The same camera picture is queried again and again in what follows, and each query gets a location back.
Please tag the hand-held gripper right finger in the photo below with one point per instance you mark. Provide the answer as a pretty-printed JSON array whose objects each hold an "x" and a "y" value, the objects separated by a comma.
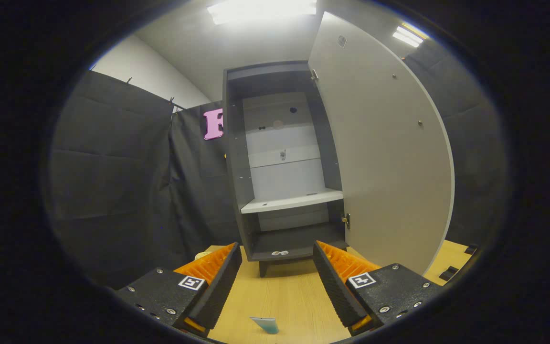
[{"x": 334, "y": 286}]

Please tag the yellow lumpy object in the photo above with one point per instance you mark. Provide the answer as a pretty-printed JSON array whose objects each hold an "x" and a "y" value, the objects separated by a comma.
[{"x": 202, "y": 255}]

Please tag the large ceiling light panel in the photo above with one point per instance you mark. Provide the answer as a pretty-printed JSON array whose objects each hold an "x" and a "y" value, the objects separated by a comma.
[{"x": 260, "y": 10}]

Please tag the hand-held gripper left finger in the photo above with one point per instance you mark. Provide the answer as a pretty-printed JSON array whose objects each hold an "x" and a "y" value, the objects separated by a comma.
[{"x": 220, "y": 291}]

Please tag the black backdrop cloth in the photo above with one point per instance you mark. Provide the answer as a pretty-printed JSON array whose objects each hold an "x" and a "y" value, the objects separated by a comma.
[{"x": 112, "y": 167}]

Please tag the blue and white tube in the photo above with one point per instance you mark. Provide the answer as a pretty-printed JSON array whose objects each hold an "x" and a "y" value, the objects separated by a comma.
[{"x": 265, "y": 325}]

